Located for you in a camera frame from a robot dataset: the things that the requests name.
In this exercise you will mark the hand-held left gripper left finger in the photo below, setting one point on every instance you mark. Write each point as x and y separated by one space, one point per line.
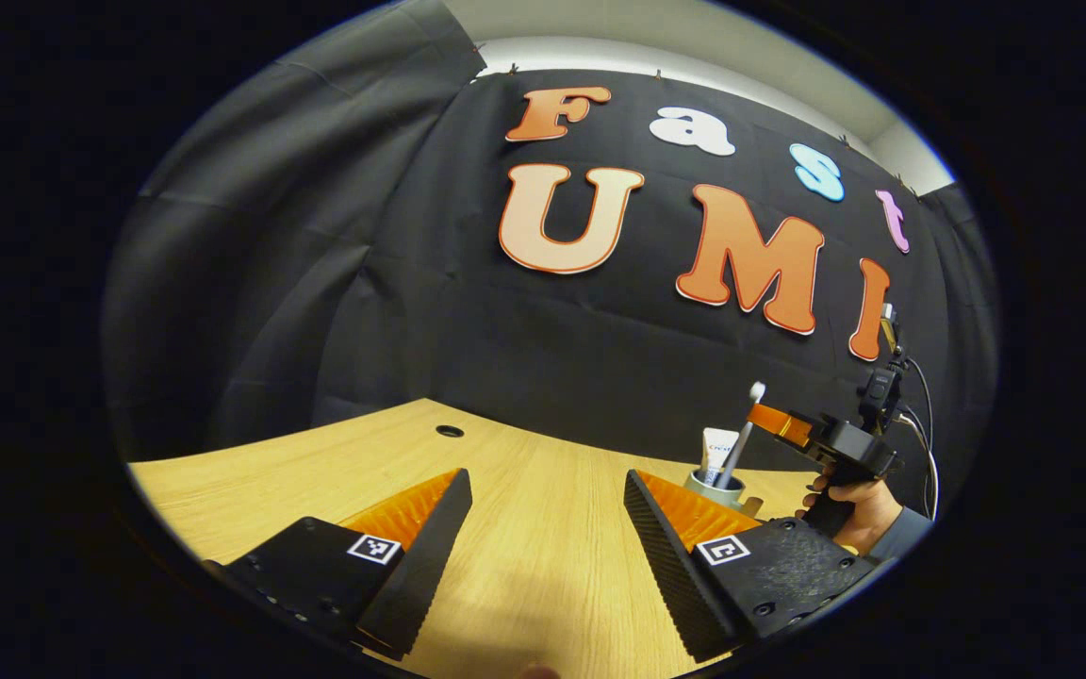
420 566

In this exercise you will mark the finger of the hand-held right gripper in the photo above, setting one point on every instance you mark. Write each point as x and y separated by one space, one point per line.
779 426

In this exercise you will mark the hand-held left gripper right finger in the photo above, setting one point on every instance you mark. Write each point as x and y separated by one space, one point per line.
670 575

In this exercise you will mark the white toothbrush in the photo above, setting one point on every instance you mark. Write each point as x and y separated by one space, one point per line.
743 438

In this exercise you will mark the white toothpaste tube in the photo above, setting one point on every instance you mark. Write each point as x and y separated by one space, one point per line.
716 448

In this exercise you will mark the wooden desktop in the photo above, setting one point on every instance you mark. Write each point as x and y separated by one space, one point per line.
524 528

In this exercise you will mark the black backdrop cloth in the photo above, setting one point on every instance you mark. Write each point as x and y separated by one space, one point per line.
411 311

